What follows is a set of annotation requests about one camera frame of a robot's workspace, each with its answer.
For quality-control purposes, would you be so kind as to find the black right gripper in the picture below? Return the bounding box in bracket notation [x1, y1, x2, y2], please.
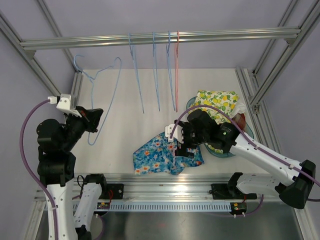
[175, 121, 209, 158]

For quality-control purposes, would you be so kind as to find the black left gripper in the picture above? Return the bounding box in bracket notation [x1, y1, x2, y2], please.
[61, 105, 104, 151]

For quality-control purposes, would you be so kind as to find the blue floral skirt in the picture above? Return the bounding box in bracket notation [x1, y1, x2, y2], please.
[132, 132, 205, 176]

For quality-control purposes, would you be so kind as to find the lemon print skirt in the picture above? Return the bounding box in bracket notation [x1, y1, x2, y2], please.
[192, 90, 246, 119]

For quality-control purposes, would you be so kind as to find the red plaid skirt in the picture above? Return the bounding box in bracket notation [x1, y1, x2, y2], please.
[232, 113, 246, 130]

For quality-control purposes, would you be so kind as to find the light blue wire hanger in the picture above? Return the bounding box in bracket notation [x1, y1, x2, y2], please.
[128, 33, 145, 114]
[152, 32, 161, 112]
[165, 31, 176, 111]

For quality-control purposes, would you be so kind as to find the pink wire hanger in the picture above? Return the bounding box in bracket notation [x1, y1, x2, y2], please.
[174, 31, 180, 112]

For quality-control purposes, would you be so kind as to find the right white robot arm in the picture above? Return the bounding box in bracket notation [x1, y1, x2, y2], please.
[165, 106, 319, 209]

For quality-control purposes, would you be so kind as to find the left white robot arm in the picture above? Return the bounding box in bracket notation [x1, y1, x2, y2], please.
[36, 106, 109, 240]

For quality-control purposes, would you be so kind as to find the teal plastic basin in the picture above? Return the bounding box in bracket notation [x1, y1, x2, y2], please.
[186, 96, 254, 158]

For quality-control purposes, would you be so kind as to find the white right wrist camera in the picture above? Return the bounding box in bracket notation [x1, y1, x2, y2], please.
[164, 124, 184, 144]

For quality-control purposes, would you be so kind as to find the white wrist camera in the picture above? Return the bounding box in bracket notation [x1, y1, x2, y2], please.
[47, 94, 82, 118]
[164, 124, 184, 144]

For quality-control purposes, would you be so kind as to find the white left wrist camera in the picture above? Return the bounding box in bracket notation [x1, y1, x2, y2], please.
[47, 94, 82, 118]

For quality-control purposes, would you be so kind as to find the left aluminium frame post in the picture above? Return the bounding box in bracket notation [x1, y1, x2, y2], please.
[0, 0, 79, 96]

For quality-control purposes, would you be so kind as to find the aluminium frame post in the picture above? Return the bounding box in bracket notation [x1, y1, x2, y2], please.
[0, 0, 79, 96]
[235, 0, 320, 152]

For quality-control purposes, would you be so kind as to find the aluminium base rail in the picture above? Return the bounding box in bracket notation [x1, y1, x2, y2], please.
[34, 173, 278, 201]

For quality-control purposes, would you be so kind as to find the right aluminium frame post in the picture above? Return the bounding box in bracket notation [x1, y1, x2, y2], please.
[235, 0, 320, 152]

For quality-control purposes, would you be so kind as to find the white slotted cable duct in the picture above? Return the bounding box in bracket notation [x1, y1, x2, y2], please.
[94, 202, 231, 212]

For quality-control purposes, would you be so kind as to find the aluminium hanging rail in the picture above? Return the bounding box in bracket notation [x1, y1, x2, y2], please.
[20, 26, 301, 51]

